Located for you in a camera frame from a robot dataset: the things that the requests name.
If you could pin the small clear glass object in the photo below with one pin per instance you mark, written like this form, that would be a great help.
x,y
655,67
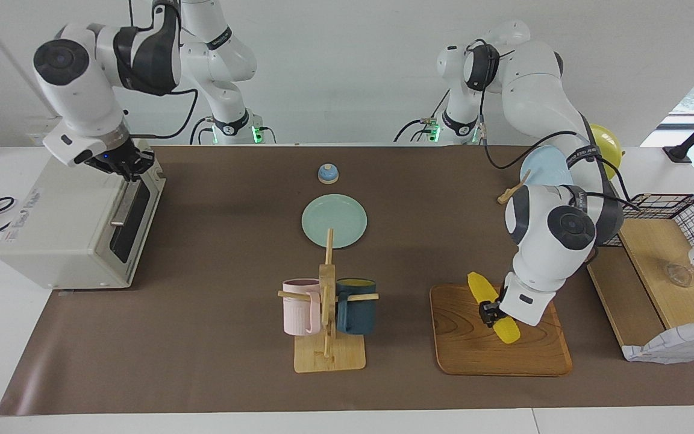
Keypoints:
x,y
678,276

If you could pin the white checked cloth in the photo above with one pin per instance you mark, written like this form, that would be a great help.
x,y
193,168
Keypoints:
x,y
678,346

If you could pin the wooden mug tree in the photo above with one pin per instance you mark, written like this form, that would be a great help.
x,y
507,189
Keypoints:
x,y
329,355

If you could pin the dark blue mug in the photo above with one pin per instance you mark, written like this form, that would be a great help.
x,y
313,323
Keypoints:
x,y
356,313

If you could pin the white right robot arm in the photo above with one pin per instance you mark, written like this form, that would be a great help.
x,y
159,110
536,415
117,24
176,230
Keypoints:
x,y
82,78

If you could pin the wooden tray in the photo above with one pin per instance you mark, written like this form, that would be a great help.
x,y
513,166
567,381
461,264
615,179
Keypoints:
x,y
473,355

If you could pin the pale green plate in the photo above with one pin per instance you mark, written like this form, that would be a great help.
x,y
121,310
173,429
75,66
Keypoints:
x,y
335,217

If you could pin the yellow plate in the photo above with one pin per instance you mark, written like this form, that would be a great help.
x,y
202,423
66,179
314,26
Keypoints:
x,y
609,144

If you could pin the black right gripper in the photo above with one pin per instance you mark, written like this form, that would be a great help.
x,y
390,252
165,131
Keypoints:
x,y
124,157

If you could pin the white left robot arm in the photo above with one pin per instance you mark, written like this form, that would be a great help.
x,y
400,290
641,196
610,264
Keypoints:
x,y
540,253

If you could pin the pink mug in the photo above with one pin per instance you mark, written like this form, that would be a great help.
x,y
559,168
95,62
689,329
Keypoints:
x,y
300,310

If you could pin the yellow corn cob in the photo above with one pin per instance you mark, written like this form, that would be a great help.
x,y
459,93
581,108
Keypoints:
x,y
481,288

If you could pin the light blue plate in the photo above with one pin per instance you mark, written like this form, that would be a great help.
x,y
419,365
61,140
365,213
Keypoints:
x,y
546,169

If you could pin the brown table mat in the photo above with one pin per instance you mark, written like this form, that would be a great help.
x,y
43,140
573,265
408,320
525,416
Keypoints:
x,y
232,241

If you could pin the small blue call bell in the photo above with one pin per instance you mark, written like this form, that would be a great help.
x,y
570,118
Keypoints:
x,y
328,174

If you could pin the wooden plate rack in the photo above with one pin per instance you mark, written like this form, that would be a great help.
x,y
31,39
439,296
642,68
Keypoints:
x,y
512,191

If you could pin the white wall box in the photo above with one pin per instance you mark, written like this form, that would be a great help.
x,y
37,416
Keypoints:
x,y
37,140

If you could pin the beige toaster oven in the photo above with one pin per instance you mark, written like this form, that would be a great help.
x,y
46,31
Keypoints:
x,y
64,223

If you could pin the glass oven door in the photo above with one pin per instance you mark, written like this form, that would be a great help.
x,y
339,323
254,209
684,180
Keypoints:
x,y
136,223

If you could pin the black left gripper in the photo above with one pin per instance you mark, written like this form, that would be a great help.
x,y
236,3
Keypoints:
x,y
495,301

